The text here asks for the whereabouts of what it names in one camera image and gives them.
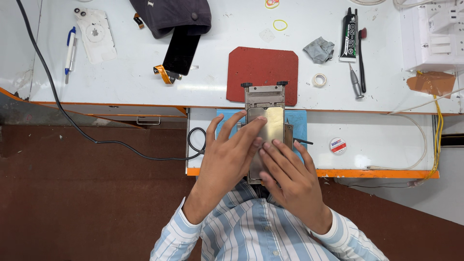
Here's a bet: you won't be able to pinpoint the striped blue white shirt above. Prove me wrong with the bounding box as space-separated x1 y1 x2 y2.
201 179 341 261

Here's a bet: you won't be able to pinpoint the dark cap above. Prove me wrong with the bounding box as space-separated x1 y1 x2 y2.
129 0 212 39

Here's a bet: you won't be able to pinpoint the person's left hand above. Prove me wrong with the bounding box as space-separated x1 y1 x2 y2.
182 110 268 225

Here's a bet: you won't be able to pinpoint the yellow wires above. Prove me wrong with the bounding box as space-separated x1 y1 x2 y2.
416 71 445 181

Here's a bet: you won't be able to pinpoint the blue work mat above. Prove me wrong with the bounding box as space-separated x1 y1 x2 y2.
216 109 308 164

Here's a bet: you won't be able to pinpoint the white phone back cover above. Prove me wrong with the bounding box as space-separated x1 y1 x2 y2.
74 7 117 65

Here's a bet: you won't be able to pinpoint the grey cloth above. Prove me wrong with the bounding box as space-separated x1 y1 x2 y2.
303 36 335 65

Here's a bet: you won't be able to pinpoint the white power socket box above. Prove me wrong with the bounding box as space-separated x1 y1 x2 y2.
400 0 464 72

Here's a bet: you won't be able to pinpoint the grey metal clamp fixture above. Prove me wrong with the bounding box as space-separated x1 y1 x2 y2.
237 81 294 185

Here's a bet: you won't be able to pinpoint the shiny metal plate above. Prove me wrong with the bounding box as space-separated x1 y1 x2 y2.
246 106 285 182

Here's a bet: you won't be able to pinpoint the black phone screen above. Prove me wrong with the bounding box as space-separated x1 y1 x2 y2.
153 25 201 85

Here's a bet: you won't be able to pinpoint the black glue tube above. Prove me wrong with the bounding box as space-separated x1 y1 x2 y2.
339 7 359 63

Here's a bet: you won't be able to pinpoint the brown tape patch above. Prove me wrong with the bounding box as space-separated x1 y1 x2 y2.
406 71 457 99

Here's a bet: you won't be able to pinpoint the black red-tipped brush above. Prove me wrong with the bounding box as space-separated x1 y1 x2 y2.
358 28 368 94

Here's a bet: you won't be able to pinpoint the blue white pen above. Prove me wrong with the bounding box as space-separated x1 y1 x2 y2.
65 26 78 85

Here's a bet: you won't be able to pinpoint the black power cable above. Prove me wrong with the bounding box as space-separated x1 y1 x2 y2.
15 0 207 161

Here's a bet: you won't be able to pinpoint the round white red-label spool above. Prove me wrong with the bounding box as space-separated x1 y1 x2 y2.
329 137 347 155

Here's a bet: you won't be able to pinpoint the white cable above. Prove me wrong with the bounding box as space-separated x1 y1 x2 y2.
367 87 464 171

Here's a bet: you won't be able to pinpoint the person's right hand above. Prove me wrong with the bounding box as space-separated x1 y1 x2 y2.
258 139 333 235

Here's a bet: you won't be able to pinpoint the grey screwdriver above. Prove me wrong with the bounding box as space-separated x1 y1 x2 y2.
349 62 365 99

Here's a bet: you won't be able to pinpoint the red rubber mat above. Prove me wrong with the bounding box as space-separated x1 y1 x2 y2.
226 46 299 107

